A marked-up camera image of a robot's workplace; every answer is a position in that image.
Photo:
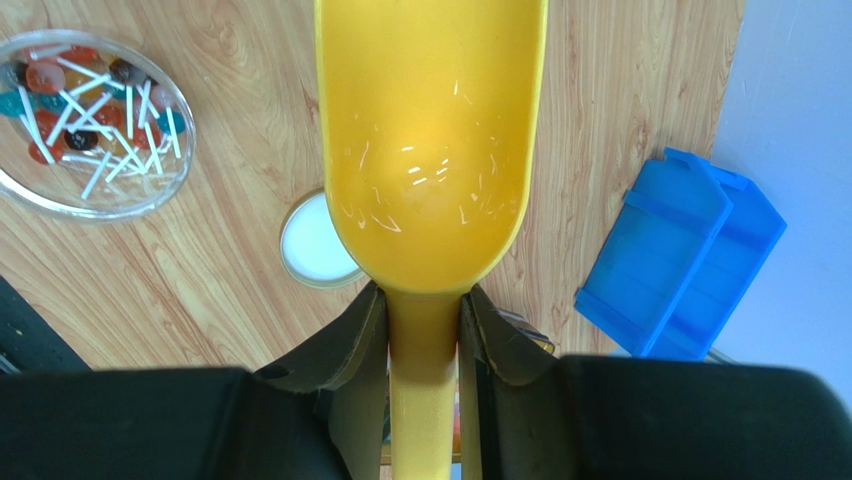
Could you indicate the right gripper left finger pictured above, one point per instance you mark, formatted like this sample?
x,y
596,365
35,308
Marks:
x,y
335,389

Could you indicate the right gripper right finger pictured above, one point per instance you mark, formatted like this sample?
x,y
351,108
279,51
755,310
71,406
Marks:
x,y
512,425

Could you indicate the yellow plastic scoop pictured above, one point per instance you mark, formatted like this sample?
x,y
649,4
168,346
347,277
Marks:
x,y
428,115

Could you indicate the tin of gummy candies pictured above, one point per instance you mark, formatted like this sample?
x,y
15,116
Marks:
x,y
519,323

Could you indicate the white jar lid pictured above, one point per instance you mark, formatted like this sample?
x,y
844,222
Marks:
x,y
310,248

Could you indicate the blue plastic bin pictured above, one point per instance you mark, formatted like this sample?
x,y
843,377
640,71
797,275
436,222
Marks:
x,y
687,244

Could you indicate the clear glass jar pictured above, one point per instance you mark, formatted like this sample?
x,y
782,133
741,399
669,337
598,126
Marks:
x,y
91,129

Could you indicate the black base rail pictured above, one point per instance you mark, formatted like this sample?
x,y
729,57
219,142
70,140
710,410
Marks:
x,y
28,342

